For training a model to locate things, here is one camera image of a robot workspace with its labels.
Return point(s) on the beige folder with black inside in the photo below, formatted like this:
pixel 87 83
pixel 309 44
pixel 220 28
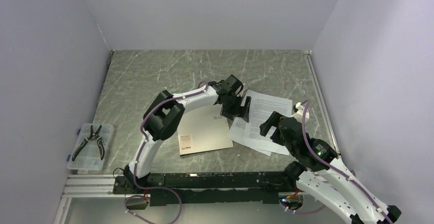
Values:
pixel 203 130

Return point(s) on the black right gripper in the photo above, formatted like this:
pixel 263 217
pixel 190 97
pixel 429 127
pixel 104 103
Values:
pixel 271 120

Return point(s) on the printed white paper sheet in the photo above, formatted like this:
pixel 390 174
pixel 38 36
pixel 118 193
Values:
pixel 236 134
pixel 264 114

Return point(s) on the clear plastic parts box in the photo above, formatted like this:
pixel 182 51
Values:
pixel 91 147

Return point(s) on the printed white paper sheet top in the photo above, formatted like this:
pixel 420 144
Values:
pixel 264 114

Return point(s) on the aluminium frame rail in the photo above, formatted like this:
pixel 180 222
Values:
pixel 83 186

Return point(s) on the printed white paper sheet lower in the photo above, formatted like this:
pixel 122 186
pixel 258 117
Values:
pixel 236 134

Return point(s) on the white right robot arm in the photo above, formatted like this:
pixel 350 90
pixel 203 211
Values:
pixel 319 171

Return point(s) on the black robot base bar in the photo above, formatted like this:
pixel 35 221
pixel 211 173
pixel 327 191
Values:
pixel 266 187

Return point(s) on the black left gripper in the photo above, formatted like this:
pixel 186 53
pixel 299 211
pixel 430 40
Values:
pixel 229 114

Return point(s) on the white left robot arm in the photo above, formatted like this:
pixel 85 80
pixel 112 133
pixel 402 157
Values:
pixel 162 119

